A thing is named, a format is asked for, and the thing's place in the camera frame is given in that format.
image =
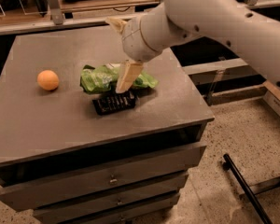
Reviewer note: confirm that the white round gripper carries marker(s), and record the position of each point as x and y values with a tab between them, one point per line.
132	40

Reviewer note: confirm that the green rice chip bag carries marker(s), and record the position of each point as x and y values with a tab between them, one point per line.
95	80

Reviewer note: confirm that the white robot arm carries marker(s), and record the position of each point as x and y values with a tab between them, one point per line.
251	36

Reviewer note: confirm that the black rxbar chocolate bar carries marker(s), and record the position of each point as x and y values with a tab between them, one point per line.
114	103

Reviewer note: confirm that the orange fruit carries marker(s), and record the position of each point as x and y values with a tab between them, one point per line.
48	80

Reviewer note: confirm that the grey metal shelf beam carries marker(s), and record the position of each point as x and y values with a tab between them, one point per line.
204	73

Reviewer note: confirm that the grey drawer cabinet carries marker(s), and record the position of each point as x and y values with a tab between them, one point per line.
45	133

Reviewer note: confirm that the top grey drawer front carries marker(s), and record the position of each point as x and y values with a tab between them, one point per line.
66	186

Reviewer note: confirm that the grey drawer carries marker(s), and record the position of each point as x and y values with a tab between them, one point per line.
101	201
66	186
129	211

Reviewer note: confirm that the grey metal railing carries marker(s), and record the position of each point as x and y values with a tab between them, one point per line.
83	12

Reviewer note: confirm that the middle grey drawer front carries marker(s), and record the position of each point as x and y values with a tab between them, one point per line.
101	201

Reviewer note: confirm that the cardboard box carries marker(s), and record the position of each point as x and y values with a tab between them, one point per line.
272	97

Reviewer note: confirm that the bottom grey drawer front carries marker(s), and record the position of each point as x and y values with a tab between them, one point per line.
129	211

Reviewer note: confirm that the black metal bar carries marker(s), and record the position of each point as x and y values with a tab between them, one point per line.
229	165

